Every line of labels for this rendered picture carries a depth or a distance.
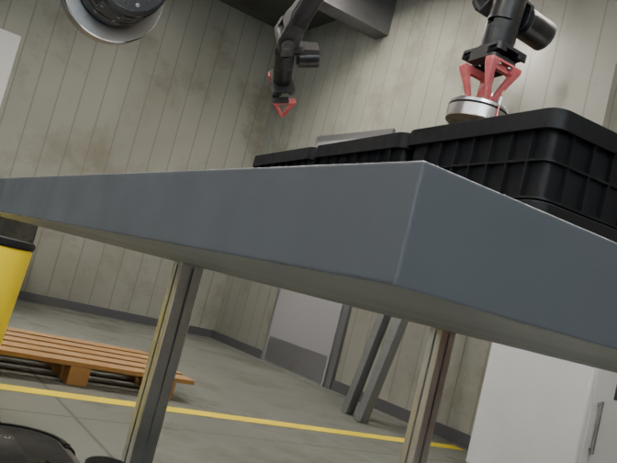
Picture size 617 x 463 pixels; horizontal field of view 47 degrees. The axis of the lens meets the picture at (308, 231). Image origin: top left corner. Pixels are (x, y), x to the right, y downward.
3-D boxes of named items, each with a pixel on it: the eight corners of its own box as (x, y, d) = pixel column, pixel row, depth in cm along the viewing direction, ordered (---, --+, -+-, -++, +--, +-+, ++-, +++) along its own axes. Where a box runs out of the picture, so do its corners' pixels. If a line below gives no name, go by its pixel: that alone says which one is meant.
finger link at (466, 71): (476, 117, 128) (490, 69, 129) (502, 112, 122) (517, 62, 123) (446, 102, 125) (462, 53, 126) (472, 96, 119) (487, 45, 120)
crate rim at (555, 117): (555, 125, 80) (560, 105, 80) (402, 145, 106) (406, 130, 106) (758, 220, 97) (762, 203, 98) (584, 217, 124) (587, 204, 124)
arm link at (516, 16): (489, -11, 126) (513, -18, 121) (515, 7, 129) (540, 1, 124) (478, 25, 125) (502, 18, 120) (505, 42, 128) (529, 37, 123)
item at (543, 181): (537, 208, 79) (558, 110, 80) (388, 208, 105) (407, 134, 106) (744, 287, 97) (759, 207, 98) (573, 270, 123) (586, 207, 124)
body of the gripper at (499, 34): (486, 75, 129) (497, 38, 130) (525, 65, 120) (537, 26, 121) (459, 61, 127) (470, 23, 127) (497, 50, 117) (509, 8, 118)
